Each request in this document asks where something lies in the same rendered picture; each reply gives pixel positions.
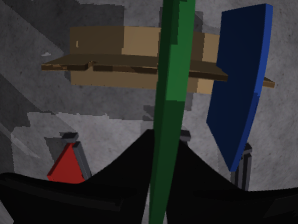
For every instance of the dark green notched board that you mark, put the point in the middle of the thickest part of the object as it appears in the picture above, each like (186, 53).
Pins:
(171, 86)

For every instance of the red board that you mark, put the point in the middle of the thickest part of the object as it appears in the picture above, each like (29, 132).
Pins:
(66, 168)

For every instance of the tan slotted board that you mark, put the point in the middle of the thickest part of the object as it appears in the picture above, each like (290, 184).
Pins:
(127, 57)

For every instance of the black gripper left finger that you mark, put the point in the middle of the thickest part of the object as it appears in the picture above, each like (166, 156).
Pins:
(115, 195)

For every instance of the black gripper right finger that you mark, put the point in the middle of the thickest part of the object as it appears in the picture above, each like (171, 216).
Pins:
(200, 195)

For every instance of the dark blue notched board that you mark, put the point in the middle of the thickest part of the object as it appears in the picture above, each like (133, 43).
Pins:
(242, 54)

